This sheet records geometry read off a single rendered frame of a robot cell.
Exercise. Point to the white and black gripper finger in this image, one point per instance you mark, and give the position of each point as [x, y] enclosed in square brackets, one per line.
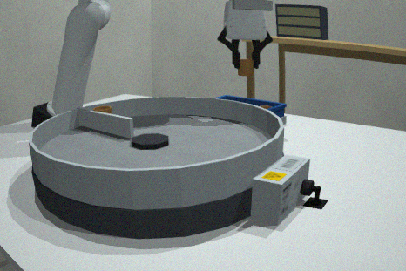
[258, 47]
[232, 46]

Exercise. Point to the blue crate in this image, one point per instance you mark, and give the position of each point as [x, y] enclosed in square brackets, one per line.
[278, 108]

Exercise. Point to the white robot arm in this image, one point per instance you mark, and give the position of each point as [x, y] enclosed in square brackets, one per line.
[81, 32]

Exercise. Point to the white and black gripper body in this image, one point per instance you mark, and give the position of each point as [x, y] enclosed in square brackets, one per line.
[244, 24]

